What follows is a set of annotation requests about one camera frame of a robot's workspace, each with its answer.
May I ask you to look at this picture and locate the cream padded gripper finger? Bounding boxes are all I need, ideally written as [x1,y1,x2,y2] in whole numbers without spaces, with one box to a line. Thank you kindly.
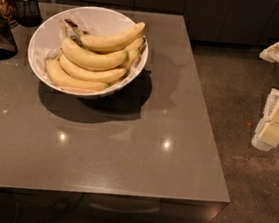
[252,89,279,151]

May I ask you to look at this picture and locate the rear partly hidden banana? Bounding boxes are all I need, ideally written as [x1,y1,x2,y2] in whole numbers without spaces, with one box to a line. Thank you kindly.
[121,37,146,69]

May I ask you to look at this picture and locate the top yellow banana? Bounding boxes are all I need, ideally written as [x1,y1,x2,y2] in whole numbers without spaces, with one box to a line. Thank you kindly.
[65,19,146,52]

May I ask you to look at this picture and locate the yellow banana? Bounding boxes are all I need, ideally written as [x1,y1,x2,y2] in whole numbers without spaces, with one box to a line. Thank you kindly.
[59,21,129,71]
[65,19,146,52]
[59,54,127,84]
[45,59,108,92]

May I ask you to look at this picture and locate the bottom yellow banana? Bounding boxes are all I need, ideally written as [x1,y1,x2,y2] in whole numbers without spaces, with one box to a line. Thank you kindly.
[45,59,108,92]

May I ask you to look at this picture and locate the black mesh pen cup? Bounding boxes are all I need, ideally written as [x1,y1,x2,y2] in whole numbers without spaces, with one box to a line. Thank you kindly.
[13,0,42,28]

